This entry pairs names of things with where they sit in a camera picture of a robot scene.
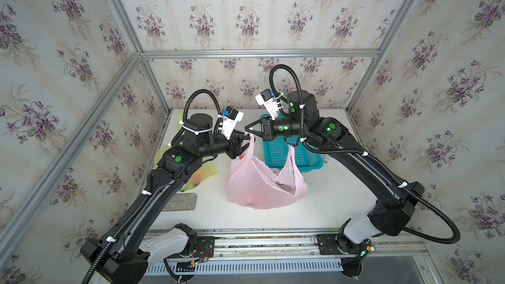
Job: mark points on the pink plastic bag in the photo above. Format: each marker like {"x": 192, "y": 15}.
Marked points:
{"x": 252, "y": 184}

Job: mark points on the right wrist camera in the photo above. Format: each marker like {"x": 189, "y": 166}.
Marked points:
{"x": 270, "y": 102}

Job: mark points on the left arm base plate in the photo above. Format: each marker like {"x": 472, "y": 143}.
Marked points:
{"x": 199, "y": 248}

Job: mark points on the grey eraser block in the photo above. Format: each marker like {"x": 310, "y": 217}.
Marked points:
{"x": 181, "y": 202}

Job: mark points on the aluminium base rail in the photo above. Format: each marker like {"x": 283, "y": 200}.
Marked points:
{"x": 298, "y": 243}

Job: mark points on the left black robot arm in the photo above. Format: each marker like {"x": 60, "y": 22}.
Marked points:
{"x": 117, "y": 255}

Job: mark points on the yellow-green plastic bag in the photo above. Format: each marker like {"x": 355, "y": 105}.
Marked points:
{"x": 191, "y": 144}

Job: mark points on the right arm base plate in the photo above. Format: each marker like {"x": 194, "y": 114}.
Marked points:
{"x": 327, "y": 243}

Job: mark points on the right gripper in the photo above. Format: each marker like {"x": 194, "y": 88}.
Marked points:
{"x": 267, "y": 127}

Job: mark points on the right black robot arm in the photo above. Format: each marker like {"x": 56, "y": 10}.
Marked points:
{"x": 294, "y": 114}

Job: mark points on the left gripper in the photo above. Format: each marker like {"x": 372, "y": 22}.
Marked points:
{"x": 235, "y": 148}

